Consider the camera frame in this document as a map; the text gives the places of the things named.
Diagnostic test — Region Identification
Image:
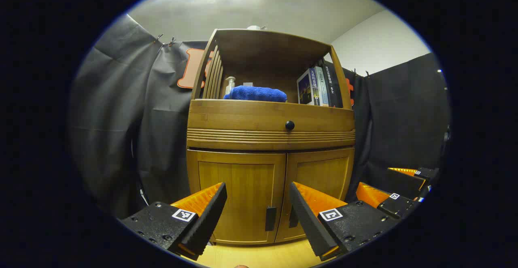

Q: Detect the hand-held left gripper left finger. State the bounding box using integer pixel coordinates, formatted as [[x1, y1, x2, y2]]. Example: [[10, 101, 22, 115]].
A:
[[120, 182, 228, 261]]

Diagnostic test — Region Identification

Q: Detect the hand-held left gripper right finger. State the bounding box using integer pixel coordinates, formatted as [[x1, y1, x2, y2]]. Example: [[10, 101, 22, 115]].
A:
[[289, 181, 401, 262]]

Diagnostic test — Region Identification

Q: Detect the wooden shoe cabinet door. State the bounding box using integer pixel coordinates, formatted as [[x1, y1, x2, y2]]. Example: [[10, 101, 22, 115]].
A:
[[275, 147, 355, 243], [187, 149, 287, 246]]

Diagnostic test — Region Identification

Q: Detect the wooden double-door shoe cabinet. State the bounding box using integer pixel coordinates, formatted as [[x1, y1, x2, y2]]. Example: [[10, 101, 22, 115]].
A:
[[186, 28, 357, 246]]

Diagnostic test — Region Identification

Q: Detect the wooden drawer with black knob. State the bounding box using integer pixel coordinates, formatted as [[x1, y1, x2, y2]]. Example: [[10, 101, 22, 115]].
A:
[[188, 100, 356, 132]]

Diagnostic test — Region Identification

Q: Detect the light blue spine book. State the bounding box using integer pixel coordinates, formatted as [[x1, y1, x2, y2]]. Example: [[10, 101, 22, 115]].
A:
[[315, 66, 330, 106]]

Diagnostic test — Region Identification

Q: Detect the book with dark blue cover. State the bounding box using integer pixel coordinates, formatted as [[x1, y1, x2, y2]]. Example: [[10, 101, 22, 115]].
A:
[[297, 68, 324, 106]]

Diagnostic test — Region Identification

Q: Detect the black backdrop cloth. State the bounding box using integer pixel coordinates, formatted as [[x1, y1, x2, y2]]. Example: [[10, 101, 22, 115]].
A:
[[69, 14, 450, 220]]

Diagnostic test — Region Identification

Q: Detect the blue folded towel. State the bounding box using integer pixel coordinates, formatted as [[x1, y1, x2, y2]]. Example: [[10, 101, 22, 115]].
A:
[[224, 85, 288, 102]]

